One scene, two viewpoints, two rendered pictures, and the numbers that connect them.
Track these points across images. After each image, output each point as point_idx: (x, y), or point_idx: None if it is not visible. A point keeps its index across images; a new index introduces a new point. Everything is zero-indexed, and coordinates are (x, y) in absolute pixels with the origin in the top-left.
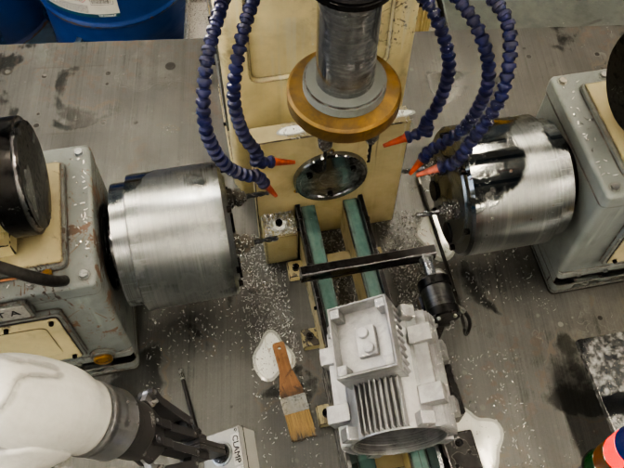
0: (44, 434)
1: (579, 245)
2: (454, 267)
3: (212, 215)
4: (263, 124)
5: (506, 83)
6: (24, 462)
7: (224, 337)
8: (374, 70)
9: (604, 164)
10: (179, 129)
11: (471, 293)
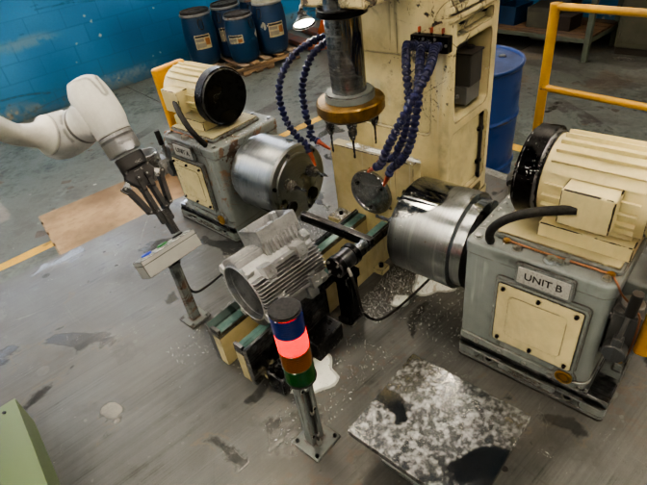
0: (80, 104)
1: (465, 296)
2: (418, 301)
3: (276, 153)
4: None
5: (407, 105)
6: (73, 116)
7: None
8: (354, 83)
9: (489, 224)
10: None
11: (409, 318)
